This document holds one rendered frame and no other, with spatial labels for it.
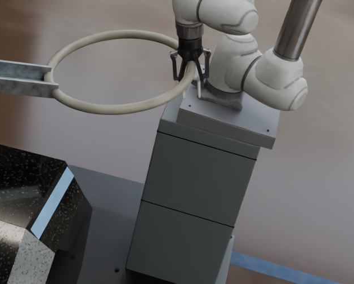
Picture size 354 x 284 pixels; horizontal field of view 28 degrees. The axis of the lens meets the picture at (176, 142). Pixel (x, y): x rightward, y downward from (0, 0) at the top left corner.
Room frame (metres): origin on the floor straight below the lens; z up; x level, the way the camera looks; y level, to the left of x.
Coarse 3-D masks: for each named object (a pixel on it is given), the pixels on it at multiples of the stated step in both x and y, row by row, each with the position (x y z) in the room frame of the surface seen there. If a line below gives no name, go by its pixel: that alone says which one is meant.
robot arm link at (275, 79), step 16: (304, 0) 2.36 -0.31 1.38; (320, 0) 2.38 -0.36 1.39; (288, 16) 2.39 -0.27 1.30; (304, 16) 2.36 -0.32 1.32; (288, 32) 2.37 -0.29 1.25; (304, 32) 2.37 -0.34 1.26; (272, 48) 2.43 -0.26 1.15; (288, 48) 2.37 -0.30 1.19; (256, 64) 2.42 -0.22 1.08; (272, 64) 2.35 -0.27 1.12; (288, 64) 2.35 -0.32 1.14; (256, 80) 2.37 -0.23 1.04; (272, 80) 2.34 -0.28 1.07; (288, 80) 2.34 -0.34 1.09; (304, 80) 2.38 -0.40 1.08; (256, 96) 2.37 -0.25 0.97; (272, 96) 2.33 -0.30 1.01; (288, 96) 2.32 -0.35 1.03; (304, 96) 2.38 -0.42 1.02
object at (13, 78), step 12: (0, 60) 1.92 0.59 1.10; (0, 72) 1.91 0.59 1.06; (12, 72) 1.93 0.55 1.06; (24, 72) 1.95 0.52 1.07; (36, 72) 1.96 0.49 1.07; (0, 84) 1.81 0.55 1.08; (12, 84) 1.82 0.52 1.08; (24, 84) 1.84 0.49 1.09; (36, 84) 1.86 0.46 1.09; (48, 84) 1.87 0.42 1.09; (36, 96) 1.86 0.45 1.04; (48, 96) 1.88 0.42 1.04
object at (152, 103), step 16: (112, 32) 2.25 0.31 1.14; (128, 32) 2.26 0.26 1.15; (144, 32) 2.26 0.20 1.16; (64, 48) 2.13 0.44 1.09; (176, 48) 2.17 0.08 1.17; (48, 64) 2.03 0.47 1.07; (192, 64) 2.06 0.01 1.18; (48, 80) 1.93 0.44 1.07; (64, 96) 1.85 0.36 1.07; (160, 96) 1.87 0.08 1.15; (176, 96) 1.90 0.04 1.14; (96, 112) 1.80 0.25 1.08; (112, 112) 1.80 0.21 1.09; (128, 112) 1.81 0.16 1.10
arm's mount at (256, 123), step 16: (192, 96) 2.44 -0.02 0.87; (192, 112) 2.33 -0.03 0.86; (208, 112) 2.36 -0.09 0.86; (224, 112) 2.39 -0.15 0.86; (240, 112) 2.43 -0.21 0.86; (256, 112) 2.46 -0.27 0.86; (272, 112) 2.49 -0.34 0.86; (208, 128) 2.33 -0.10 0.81; (224, 128) 2.33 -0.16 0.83; (240, 128) 2.32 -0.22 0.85; (256, 128) 2.34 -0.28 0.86; (272, 128) 2.37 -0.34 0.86; (256, 144) 2.32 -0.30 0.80; (272, 144) 2.31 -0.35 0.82
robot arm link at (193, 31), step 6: (180, 24) 2.03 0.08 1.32; (192, 24) 2.03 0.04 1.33; (198, 24) 2.04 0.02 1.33; (180, 30) 2.04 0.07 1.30; (186, 30) 2.03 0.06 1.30; (192, 30) 2.03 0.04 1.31; (198, 30) 2.04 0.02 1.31; (180, 36) 2.04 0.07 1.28; (186, 36) 2.03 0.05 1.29; (192, 36) 2.03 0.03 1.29; (198, 36) 2.04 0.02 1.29
